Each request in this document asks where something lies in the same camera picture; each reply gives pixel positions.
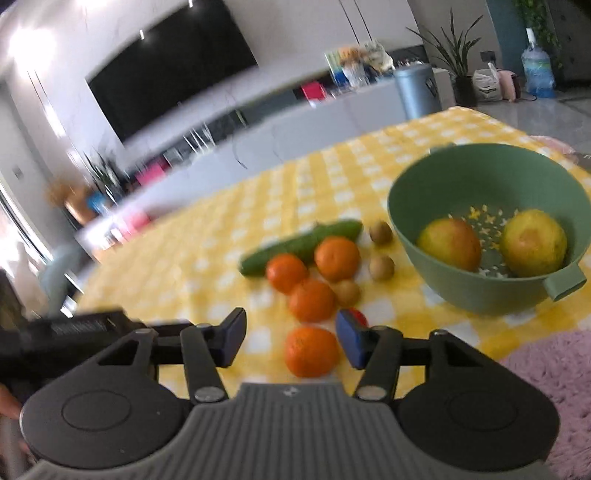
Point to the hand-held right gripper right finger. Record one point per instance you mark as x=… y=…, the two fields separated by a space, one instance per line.
x=351 y=341

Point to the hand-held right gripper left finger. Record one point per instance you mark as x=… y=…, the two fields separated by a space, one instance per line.
x=233 y=339

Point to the orange mandarin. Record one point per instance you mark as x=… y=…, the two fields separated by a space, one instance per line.
x=337 y=258
x=286 y=273
x=313 y=301
x=310 y=351

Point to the green colander bowl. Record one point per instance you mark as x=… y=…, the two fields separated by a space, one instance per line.
x=461 y=175

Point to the person's left hand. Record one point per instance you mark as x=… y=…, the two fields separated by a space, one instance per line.
x=8 y=401

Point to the small red fruit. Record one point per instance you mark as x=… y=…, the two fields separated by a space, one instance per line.
x=359 y=317

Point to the small brown potato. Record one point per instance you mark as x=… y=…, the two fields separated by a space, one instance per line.
x=382 y=267

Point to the green cucumber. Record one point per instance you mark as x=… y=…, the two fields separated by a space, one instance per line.
x=300 y=244

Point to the yellow checked tablecloth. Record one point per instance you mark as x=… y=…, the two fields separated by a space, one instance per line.
x=231 y=207

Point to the yellow red apple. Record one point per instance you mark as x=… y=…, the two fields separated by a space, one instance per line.
x=450 y=244

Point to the pink plastic case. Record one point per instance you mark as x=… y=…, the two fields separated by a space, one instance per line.
x=131 y=224

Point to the flat pink box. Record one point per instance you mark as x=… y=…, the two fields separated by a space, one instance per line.
x=150 y=175

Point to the pink fluffy rug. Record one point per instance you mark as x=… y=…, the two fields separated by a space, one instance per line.
x=554 y=383

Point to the yellow green apple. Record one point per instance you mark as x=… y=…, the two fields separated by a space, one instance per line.
x=533 y=242

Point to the white low cabinet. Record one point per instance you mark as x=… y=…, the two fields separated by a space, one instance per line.
x=323 y=120

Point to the red box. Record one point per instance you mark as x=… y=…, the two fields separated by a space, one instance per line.
x=315 y=91

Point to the grey round trash bin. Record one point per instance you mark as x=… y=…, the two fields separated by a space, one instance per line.
x=415 y=92

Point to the white plastic bag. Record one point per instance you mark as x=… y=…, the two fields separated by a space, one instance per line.
x=487 y=85

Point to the potted long-leaf plant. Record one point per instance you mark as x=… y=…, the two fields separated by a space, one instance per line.
x=457 y=60

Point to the blue water jug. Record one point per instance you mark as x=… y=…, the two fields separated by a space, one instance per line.
x=538 y=69

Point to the hanging vine plant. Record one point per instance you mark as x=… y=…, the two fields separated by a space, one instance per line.
x=545 y=23

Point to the black wall television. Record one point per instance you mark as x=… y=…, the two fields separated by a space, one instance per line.
x=171 y=69

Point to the wall outlet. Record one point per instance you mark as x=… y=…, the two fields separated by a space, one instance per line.
x=488 y=56

